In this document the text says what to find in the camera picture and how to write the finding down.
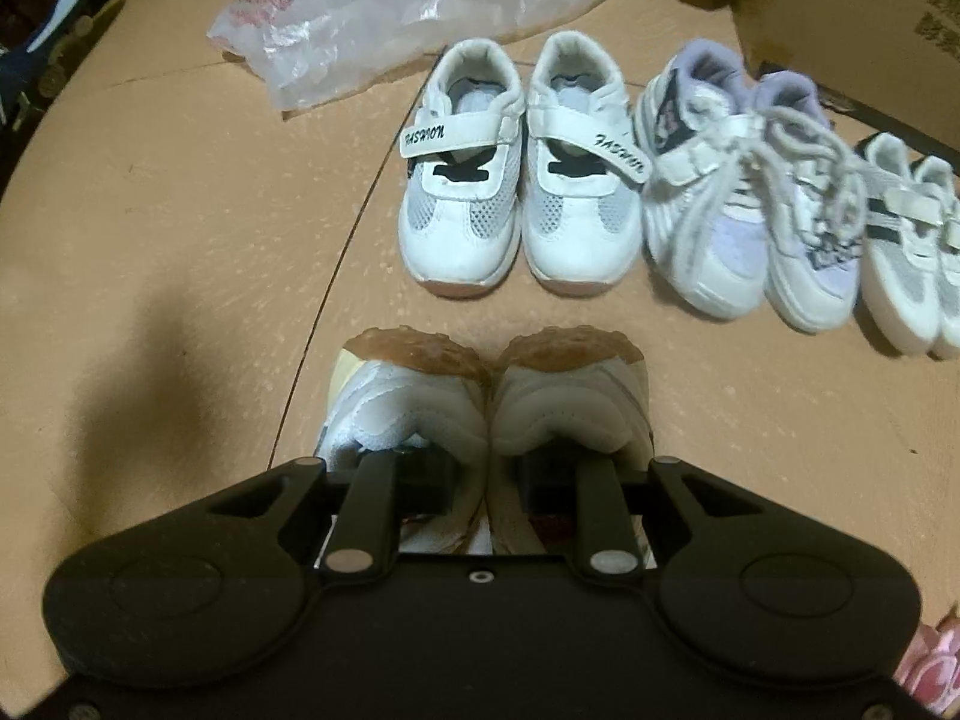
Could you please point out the lavender white lace sneaker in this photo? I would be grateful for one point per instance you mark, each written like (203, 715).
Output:
(814, 277)
(705, 240)

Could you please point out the white sneaker with tan sole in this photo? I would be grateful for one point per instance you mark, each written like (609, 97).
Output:
(405, 397)
(570, 390)

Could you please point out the pink cloth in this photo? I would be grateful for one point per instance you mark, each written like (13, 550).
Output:
(937, 675)

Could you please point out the brown cardboard box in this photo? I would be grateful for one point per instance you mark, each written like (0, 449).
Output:
(862, 30)

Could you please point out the clear plastic bag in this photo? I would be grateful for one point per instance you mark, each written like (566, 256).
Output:
(337, 22)

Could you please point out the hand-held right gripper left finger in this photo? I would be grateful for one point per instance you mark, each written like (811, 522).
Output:
(429, 487)

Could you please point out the white grey striped sneaker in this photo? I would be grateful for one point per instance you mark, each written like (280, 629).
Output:
(900, 285)
(946, 255)

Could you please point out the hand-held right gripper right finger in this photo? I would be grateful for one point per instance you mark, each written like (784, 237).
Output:
(541, 487)

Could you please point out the dark blue white-striped item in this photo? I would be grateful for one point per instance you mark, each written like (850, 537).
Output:
(45, 37)

